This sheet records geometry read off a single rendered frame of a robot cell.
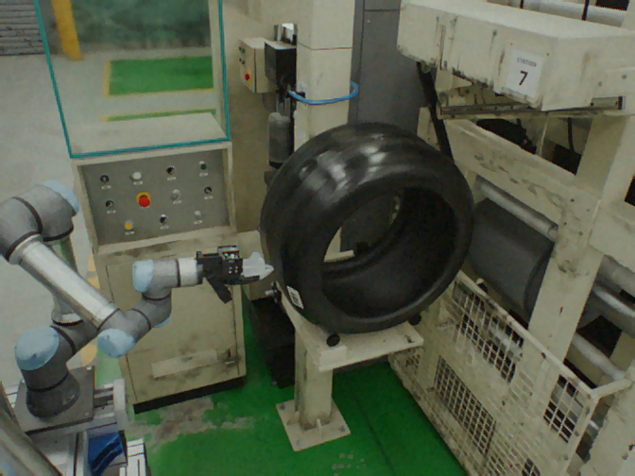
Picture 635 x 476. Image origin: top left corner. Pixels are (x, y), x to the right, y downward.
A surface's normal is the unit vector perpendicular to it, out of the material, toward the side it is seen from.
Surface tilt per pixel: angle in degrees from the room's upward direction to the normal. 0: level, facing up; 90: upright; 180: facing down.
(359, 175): 47
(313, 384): 90
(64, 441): 0
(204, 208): 90
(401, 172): 79
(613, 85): 90
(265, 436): 0
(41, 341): 8
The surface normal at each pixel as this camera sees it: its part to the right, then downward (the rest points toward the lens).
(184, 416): 0.03, -0.86
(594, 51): 0.36, 0.49
